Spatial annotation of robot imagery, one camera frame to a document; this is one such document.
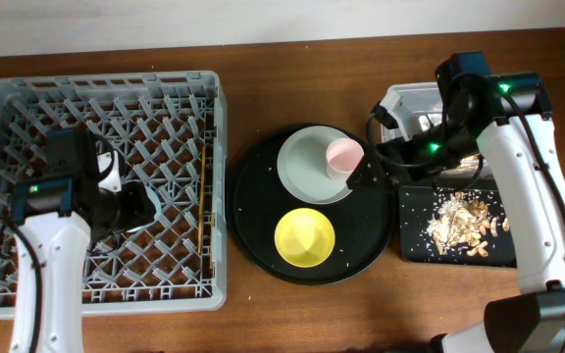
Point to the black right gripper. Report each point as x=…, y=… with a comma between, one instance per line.
x=378, y=164

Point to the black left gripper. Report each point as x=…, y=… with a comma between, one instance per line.
x=132, y=207

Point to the pink plastic cup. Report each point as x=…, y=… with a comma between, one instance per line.
x=342, y=157

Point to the light blue plastic cup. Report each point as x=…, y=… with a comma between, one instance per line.
x=141, y=206

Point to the yellow bowl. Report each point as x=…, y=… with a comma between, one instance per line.
x=304, y=238

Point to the food scraps pile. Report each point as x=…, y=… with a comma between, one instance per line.
x=465, y=224

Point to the brown wooden chopstick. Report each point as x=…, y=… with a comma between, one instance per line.
x=201, y=206
x=211, y=243

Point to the gold foil snack wrapper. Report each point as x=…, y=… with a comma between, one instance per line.
x=466, y=166

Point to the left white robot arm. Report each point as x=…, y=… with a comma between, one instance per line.
x=51, y=251

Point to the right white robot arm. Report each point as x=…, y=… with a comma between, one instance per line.
x=524, y=163

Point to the grey plastic dishwasher rack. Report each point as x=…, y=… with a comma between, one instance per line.
x=158, y=122

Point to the grey round plate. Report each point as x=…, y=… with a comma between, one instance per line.
x=301, y=166

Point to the black rectangular tray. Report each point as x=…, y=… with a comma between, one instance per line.
x=419, y=203

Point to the round black tray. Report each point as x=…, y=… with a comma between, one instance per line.
x=256, y=200

